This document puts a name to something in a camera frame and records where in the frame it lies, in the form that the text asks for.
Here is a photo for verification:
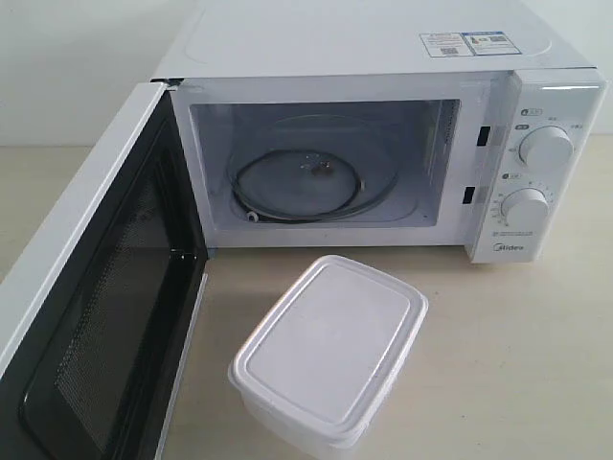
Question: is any upper white control knob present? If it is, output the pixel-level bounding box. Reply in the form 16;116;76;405
518;126;574;172

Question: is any white microwave door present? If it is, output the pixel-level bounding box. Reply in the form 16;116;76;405
1;80;208;459

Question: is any black turntable roller ring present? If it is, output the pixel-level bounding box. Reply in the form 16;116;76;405
232;149;366;223

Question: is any lower white control knob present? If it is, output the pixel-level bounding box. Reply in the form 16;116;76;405
501;188;549;226

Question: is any white microwave oven body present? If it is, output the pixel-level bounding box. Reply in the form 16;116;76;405
152;1;606;264

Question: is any white plastic lidded container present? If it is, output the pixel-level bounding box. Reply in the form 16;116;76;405
228;255;428;459

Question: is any blue white warning sticker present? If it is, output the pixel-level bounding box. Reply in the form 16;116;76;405
420;31;522;58

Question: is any white control knob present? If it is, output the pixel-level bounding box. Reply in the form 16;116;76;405
501;188;549;226
518;126;574;172

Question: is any glass turntable plate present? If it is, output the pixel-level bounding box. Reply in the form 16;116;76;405
226;114;399;224

